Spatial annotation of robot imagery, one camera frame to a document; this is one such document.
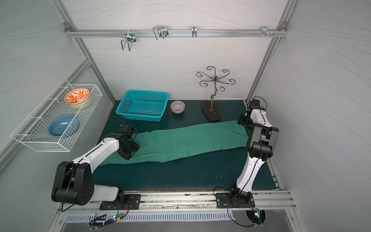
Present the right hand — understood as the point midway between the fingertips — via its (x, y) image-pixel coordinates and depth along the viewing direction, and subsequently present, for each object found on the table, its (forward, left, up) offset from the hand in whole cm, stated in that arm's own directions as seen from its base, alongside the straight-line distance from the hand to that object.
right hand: (244, 122), depth 99 cm
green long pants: (-15, +48, -5) cm, 51 cm away
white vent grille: (-56, +55, -6) cm, 79 cm away
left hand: (-24, +69, -1) cm, 74 cm away
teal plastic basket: (+19, +78, -5) cm, 81 cm away
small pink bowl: (+14, +48, -1) cm, 50 cm away
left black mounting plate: (-50, +66, -5) cm, 83 cm away
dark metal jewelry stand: (+15, +23, -3) cm, 28 cm away
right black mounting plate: (-47, +13, -1) cm, 49 cm away
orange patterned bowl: (-10, +96, +31) cm, 101 cm away
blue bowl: (-26, +95, +27) cm, 102 cm away
